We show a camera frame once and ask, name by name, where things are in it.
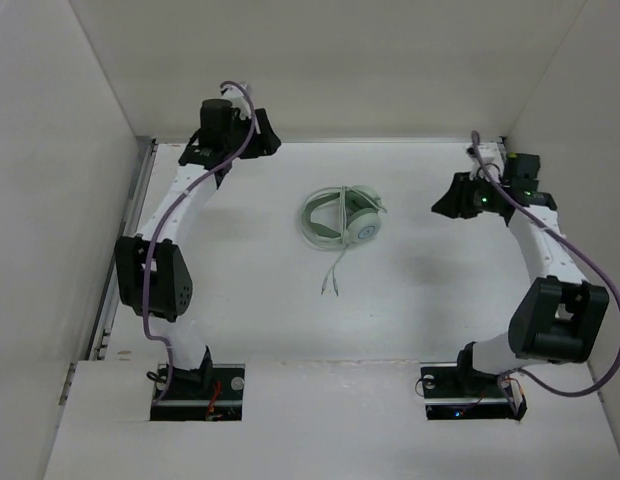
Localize pale green headphone cable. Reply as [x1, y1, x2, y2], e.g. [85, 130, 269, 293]
[300, 185, 389, 296]

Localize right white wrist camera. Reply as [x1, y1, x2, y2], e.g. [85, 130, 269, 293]
[466, 143, 503, 183]

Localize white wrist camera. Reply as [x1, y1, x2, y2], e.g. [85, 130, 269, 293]
[220, 81, 253, 120]
[466, 143, 503, 183]

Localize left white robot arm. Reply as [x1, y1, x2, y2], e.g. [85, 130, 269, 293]
[114, 82, 281, 397]

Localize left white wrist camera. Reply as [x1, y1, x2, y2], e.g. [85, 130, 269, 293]
[220, 81, 253, 120]

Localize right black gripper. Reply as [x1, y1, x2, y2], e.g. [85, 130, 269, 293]
[431, 170, 509, 218]

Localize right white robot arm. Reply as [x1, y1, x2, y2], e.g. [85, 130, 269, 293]
[431, 147, 610, 394]

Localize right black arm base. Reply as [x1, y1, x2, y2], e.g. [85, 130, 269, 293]
[415, 363, 528, 421]

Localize mint green headphones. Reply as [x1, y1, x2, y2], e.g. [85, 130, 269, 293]
[299, 185, 387, 251]

